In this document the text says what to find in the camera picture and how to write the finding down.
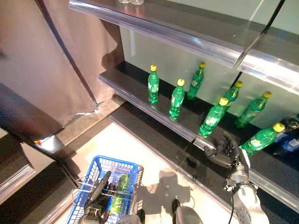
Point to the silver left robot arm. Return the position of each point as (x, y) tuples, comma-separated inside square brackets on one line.
[(90, 219)]

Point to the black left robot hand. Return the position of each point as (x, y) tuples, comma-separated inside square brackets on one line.
[(98, 198)]

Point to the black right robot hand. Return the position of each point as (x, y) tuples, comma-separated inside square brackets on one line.
[(226, 156)]

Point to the dark stone floor ledge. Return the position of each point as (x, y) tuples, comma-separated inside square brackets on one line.
[(93, 121)]

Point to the brown cloth curtain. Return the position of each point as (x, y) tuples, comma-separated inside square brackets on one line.
[(35, 58)]

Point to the green Sprite bottle yellow cap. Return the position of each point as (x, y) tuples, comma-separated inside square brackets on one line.
[(259, 141), (212, 119), (153, 86), (176, 100)]

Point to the silver robot leg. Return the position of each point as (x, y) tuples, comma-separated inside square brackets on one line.
[(133, 218), (187, 214)]

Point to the black shelf base plinth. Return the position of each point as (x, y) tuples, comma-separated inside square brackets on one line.
[(151, 137)]

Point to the shiny curtain pole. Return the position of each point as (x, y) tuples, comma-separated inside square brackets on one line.
[(68, 51)]

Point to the silver left robot leg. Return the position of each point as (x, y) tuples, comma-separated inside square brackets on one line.
[(133, 218)]

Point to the silver right robot leg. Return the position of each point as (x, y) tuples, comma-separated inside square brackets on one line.
[(187, 214)]

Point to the blue plastic shopping basket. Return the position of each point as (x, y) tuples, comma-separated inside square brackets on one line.
[(105, 159)]

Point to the dark metal shelf board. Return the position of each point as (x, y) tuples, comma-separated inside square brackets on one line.
[(187, 30), (130, 79)]

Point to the dark side display stand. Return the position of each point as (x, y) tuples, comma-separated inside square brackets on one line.
[(35, 193)]

